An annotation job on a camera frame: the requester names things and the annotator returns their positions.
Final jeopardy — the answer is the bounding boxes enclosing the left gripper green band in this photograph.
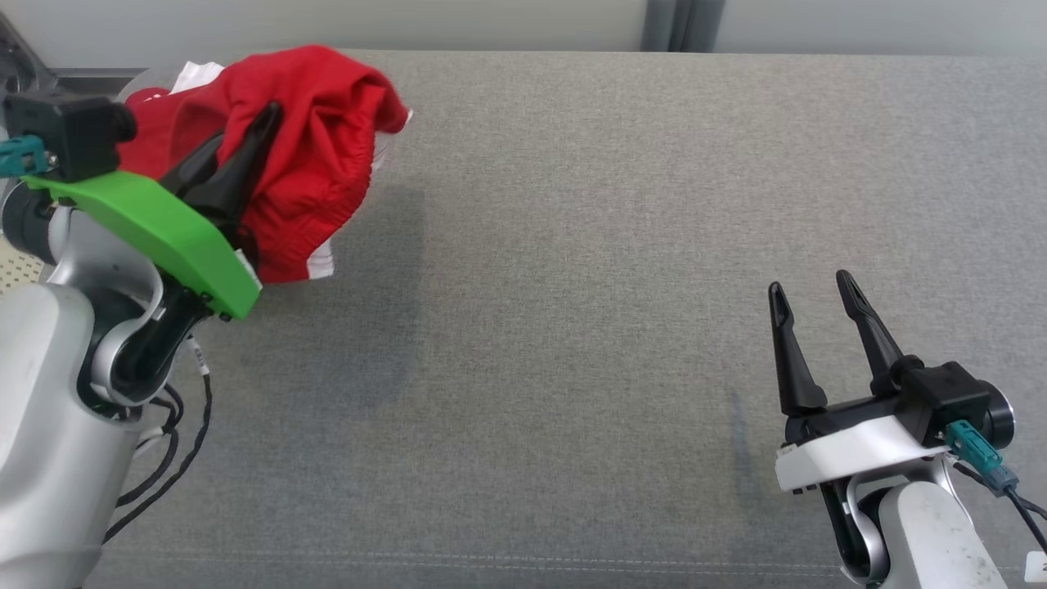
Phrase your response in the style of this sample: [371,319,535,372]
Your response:
[25,101,285,387]

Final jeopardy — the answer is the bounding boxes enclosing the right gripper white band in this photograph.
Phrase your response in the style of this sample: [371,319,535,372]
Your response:
[768,269,950,573]

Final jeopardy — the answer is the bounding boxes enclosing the red shorts white stripe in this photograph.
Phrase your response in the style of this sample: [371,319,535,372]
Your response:
[119,45,414,286]

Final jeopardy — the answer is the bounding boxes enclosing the grey wall skirting rail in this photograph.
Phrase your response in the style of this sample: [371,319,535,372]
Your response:
[56,70,142,93]

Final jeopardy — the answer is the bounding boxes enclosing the teal right camera connector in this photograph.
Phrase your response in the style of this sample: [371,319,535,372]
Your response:
[945,420,1020,497]

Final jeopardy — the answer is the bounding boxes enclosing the teal camera connector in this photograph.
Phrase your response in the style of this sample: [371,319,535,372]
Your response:
[945,420,1020,497]
[0,135,47,178]

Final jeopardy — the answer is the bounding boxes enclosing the teal left camera connector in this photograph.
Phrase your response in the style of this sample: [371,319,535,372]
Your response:
[0,135,47,178]

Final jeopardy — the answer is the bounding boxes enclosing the grey metal frame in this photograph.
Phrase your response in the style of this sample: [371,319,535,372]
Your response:
[0,12,60,97]

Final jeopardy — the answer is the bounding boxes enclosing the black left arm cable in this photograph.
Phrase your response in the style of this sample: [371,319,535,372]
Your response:
[102,335,215,545]

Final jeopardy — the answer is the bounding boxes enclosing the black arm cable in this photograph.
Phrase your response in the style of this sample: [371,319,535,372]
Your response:
[953,462,1047,557]
[102,335,215,545]

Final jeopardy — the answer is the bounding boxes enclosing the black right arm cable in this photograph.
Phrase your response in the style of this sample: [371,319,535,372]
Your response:
[953,462,1047,557]

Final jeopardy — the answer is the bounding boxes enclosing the grey vertical post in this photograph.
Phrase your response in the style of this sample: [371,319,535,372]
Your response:
[681,0,726,52]
[644,0,681,52]

